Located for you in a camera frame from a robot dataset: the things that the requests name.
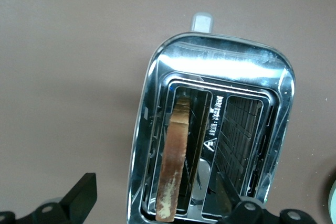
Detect beige chrome toaster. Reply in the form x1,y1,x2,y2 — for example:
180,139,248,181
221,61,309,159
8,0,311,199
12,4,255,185
127,11,297,224

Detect brown bread slice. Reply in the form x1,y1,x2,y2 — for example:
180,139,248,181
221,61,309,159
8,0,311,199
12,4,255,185
154,97,192,223

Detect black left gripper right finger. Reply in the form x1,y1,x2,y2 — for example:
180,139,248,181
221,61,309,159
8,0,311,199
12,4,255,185
217,196,317,224

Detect green round plate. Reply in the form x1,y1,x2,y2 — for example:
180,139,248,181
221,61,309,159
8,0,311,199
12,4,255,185
329,179,336,216

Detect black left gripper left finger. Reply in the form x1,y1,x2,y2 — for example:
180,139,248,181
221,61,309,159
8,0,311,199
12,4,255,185
0,173,98,224

